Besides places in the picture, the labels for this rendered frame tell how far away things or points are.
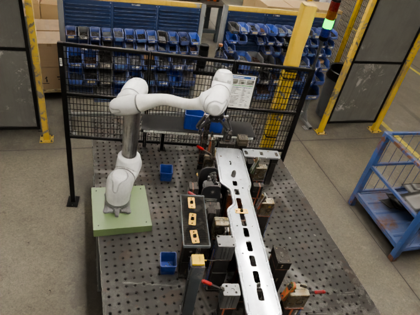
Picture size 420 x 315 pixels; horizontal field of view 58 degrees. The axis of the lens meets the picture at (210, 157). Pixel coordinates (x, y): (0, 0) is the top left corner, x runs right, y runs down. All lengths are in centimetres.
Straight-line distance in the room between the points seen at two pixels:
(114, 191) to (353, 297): 163
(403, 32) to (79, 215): 422
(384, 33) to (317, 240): 304
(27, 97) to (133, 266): 246
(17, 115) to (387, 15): 424
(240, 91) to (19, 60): 217
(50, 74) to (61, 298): 291
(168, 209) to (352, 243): 201
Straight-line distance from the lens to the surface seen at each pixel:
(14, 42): 408
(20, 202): 389
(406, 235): 390
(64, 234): 356
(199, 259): 192
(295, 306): 215
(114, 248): 252
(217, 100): 178
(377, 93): 568
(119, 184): 247
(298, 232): 287
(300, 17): 301
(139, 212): 264
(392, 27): 523
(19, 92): 433
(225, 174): 267
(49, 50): 504
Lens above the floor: 267
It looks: 37 degrees down
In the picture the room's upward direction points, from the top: 11 degrees clockwise
